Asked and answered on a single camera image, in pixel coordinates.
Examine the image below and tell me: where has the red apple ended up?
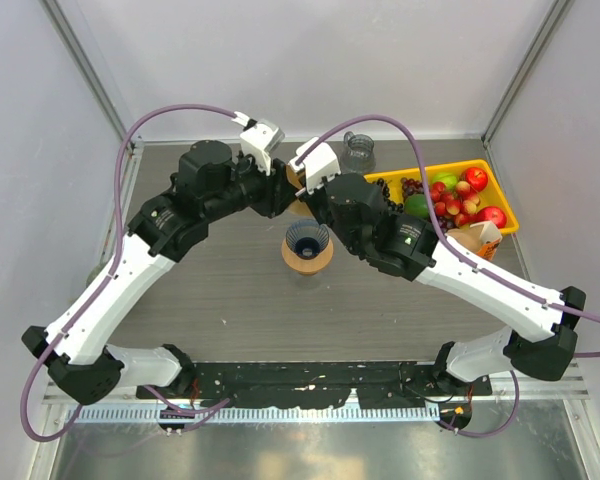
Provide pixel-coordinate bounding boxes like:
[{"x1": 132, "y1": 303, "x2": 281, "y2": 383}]
[
  {"x1": 475, "y1": 206, "x2": 508, "y2": 229},
  {"x1": 462, "y1": 167, "x2": 489, "y2": 192}
]

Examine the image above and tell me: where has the green apple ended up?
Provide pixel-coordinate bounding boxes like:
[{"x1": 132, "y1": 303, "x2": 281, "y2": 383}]
[{"x1": 432, "y1": 172, "x2": 459, "y2": 190}]

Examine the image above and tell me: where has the dark grape bunch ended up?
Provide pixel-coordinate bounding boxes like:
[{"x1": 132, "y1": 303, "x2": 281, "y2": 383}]
[{"x1": 374, "y1": 178, "x2": 403, "y2": 213}]

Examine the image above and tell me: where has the green melon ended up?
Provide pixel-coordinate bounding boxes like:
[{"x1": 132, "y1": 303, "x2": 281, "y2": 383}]
[{"x1": 86, "y1": 263, "x2": 106, "y2": 286}]

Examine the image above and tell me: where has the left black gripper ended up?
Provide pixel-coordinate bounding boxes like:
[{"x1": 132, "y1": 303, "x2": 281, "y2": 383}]
[{"x1": 203, "y1": 148, "x2": 300, "y2": 222}]

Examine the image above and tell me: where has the yellow plastic bin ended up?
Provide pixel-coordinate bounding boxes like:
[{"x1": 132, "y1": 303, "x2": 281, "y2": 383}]
[{"x1": 365, "y1": 159, "x2": 519, "y2": 236}]

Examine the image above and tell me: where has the dark green avocado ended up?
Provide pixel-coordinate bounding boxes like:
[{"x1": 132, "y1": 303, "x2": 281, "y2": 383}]
[{"x1": 404, "y1": 193, "x2": 430, "y2": 219}]

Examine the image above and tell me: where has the red grape bunch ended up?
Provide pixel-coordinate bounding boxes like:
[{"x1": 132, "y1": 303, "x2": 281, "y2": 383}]
[{"x1": 401, "y1": 177, "x2": 424, "y2": 201}]

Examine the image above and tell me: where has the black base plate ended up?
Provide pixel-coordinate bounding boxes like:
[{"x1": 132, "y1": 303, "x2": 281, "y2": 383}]
[{"x1": 134, "y1": 359, "x2": 494, "y2": 409}]

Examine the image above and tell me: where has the wooden dripper ring holder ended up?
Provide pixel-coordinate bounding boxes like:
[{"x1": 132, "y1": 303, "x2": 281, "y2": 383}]
[{"x1": 281, "y1": 240, "x2": 334, "y2": 276}]

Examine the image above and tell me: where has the grey plastic measuring cup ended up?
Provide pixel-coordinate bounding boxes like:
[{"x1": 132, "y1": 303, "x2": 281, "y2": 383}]
[{"x1": 339, "y1": 131, "x2": 376, "y2": 175}]

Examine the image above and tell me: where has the blue glass dripper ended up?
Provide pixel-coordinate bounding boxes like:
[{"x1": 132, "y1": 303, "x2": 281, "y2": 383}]
[{"x1": 285, "y1": 219, "x2": 330, "y2": 260}]

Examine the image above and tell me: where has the glass carafe with wood band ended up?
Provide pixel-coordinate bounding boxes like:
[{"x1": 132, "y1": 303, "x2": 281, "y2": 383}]
[{"x1": 292, "y1": 272, "x2": 323, "y2": 291}]

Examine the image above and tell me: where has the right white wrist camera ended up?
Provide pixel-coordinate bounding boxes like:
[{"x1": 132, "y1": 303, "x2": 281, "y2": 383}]
[{"x1": 288, "y1": 137, "x2": 341, "y2": 196}]

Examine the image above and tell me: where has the white slotted cable duct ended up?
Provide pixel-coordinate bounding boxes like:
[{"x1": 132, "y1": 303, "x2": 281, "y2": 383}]
[{"x1": 76, "y1": 402, "x2": 440, "y2": 424}]

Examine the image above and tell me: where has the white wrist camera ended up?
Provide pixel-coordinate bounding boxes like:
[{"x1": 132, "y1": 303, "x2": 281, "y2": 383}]
[
  {"x1": 232, "y1": 111, "x2": 285, "y2": 176},
  {"x1": 288, "y1": 137, "x2": 341, "y2": 196}
]

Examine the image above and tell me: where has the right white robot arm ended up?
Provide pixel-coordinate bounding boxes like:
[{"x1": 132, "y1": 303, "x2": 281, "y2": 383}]
[{"x1": 297, "y1": 174, "x2": 586, "y2": 394}]

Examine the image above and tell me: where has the orange filter holder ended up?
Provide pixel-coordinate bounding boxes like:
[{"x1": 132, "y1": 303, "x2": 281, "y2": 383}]
[{"x1": 467, "y1": 220, "x2": 502, "y2": 261}]

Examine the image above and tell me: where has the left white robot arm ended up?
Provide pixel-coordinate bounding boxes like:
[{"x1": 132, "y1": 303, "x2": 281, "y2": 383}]
[{"x1": 22, "y1": 141, "x2": 297, "y2": 406}]

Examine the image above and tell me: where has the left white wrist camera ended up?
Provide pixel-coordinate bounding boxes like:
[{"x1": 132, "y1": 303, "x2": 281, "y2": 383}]
[{"x1": 232, "y1": 111, "x2": 285, "y2": 176}]

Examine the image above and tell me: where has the lychee fruit cluster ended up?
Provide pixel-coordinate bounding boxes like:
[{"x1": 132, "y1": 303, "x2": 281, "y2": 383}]
[{"x1": 430, "y1": 180, "x2": 481, "y2": 231}]

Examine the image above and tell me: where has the brown paper coffee filter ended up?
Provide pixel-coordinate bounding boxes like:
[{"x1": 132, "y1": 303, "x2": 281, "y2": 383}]
[{"x1": 286, "y1": 165, "x2": 314, "y2": 218}]

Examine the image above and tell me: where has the brown paper filter stack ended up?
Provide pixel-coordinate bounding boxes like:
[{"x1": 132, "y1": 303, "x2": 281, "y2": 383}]
[{"x1": 446, "y1": 228, "x2": 482, "y2": 253}]

